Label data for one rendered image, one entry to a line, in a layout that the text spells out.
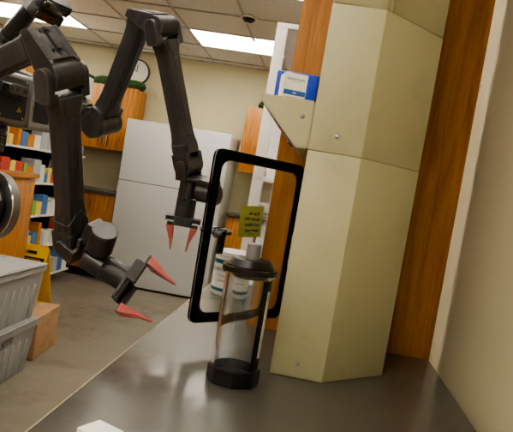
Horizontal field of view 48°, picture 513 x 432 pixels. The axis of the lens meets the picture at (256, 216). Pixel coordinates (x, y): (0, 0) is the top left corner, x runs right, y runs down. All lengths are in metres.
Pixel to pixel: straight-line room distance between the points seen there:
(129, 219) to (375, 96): 5.34
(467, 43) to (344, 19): 0.50
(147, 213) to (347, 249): 5.22
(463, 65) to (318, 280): 0.73
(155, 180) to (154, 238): 0.62
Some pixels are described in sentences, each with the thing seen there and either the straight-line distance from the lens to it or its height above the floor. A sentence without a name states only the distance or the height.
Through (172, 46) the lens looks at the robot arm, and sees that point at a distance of 1.65.
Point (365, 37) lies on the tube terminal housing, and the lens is 1.25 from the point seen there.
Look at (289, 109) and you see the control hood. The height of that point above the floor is 1.49.
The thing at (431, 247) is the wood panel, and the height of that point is 1.24.
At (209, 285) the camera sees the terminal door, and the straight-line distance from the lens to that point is 1.35.
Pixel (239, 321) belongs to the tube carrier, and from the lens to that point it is 1.10.
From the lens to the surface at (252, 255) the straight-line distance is 1.11.
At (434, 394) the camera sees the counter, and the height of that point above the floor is 0.94.
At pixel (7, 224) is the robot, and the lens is 1.84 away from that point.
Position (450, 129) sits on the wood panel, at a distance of 1.62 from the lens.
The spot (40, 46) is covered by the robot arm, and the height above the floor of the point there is 1.51.
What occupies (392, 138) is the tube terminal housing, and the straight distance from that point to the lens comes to 1.28.
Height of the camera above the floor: 1.32
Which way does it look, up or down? 3 degrees down
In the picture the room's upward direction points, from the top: 10 degrees clockwise
